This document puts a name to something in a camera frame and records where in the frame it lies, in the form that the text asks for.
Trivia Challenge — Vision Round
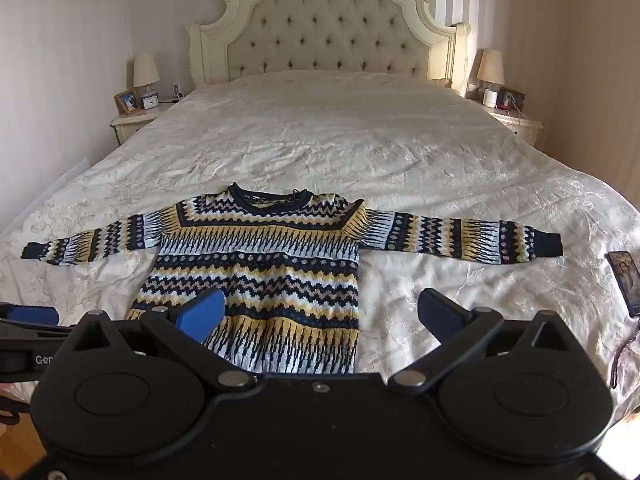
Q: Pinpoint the wooden photo frame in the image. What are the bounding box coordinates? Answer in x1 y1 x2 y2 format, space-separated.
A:
114 90 142 116

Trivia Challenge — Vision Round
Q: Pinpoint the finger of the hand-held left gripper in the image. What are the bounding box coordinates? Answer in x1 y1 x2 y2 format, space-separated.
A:
0 302 77 342

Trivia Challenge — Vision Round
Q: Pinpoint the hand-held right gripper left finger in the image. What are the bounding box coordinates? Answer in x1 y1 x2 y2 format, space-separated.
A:
67 288 254 394

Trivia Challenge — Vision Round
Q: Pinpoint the dark photo frame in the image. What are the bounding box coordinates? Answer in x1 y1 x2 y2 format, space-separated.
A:
498 87 527 111

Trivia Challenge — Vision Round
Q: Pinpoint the dark cord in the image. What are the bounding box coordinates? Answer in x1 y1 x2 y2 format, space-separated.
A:
610 324 640 391

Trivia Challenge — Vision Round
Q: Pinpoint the cream shade table lamp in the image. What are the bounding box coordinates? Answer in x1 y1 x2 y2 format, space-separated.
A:
132 52 161 100
475 49 506 93

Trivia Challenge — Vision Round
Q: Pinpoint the dark printed phone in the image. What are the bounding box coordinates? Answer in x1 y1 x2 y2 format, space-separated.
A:
605 250 640 319

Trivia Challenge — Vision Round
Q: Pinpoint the navy yellow patterned knit sweater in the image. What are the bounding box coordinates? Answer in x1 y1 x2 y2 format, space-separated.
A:
21 183 565 376

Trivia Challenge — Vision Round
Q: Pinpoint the cream embroidered bedspread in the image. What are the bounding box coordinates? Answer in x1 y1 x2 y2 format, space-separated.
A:
0 70 640 433

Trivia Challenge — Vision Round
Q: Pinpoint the cream nightstand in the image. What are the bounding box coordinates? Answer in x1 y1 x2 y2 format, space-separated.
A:
487 106 545 149
110 101 175 149

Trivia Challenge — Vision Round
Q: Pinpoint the cream tufted ornate headboard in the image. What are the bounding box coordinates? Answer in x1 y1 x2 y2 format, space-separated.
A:
186 0 472 97

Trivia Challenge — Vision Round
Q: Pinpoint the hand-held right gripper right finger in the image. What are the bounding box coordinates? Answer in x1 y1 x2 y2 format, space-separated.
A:
388 288 577 395

